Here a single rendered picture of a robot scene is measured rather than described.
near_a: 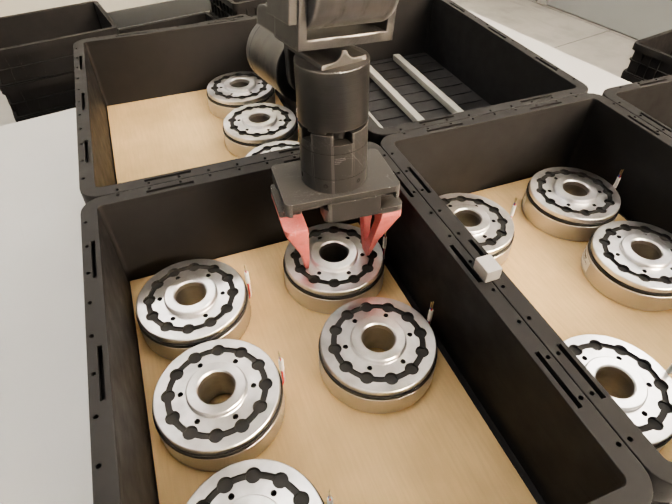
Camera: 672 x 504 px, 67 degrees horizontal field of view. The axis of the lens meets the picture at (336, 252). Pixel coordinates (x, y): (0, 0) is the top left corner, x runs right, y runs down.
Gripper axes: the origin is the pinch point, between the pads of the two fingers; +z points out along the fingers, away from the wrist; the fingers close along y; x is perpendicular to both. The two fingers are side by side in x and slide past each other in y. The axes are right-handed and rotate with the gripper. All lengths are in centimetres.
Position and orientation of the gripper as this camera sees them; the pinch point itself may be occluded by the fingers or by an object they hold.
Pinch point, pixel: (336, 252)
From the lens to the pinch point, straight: 50.7
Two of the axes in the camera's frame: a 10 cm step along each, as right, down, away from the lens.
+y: -9.6, 2.0, -2.0
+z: 0.2, 7.4, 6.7
